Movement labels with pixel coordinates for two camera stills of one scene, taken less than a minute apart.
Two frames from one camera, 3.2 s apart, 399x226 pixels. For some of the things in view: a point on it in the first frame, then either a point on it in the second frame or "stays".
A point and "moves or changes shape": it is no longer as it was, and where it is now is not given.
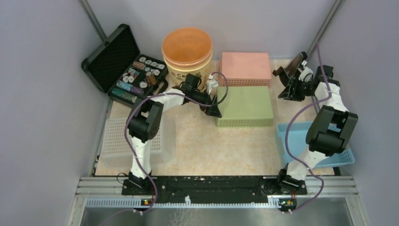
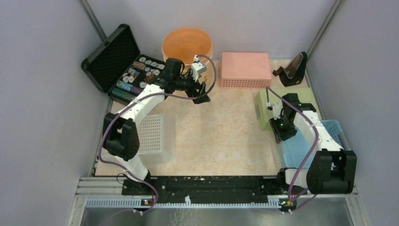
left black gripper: x=213 y=110 → x=193 y=92
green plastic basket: x=245 y=106 moves or changes shape
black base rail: x=219 y=188 stays
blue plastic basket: x=297 y=133 stays
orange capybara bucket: x=186 y=51 stays
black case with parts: x=116 y=68 stays
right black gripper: x=290 y=92 → x=283 y=135
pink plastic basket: x=245 y=69 stays
